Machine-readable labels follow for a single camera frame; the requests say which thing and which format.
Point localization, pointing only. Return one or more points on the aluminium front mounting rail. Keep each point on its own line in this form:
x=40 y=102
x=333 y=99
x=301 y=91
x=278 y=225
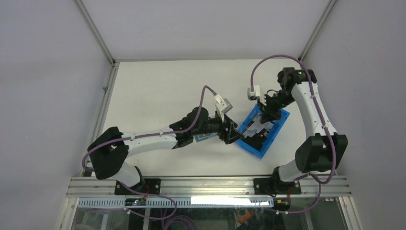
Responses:
x=177 y=186

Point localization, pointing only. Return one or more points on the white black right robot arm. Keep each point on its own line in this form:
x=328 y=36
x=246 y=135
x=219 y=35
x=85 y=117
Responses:
x=323 y=148

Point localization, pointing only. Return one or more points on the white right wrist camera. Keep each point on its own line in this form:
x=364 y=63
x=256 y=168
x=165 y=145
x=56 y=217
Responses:
x=254 y=93

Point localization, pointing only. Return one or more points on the white VIP card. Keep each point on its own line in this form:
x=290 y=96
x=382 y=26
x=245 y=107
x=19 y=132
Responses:
x=257 y=128

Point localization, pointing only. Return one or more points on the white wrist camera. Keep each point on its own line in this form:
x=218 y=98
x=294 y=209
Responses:
x=222 y=106
x=254 y=93

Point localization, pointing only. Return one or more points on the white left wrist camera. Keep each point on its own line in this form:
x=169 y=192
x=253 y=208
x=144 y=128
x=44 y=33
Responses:
x=222 y=106

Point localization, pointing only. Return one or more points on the teal leather card holder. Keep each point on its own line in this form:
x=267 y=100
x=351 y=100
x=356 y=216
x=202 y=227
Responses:
x=202 y=137

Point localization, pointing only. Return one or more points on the white slotted cable duct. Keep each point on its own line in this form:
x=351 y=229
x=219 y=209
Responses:
x=188 y=202

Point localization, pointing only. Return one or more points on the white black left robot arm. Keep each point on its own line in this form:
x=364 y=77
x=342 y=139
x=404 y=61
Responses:
x=110 y=150

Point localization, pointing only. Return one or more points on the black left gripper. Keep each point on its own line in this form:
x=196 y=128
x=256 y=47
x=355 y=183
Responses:
x=231 y=133

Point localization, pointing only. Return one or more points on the blue plastic bin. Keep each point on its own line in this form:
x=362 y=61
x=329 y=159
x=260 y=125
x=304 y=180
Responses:
x=259 y=144

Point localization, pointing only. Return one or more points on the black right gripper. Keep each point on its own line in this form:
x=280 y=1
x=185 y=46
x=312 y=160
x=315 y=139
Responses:
x=268 y=114

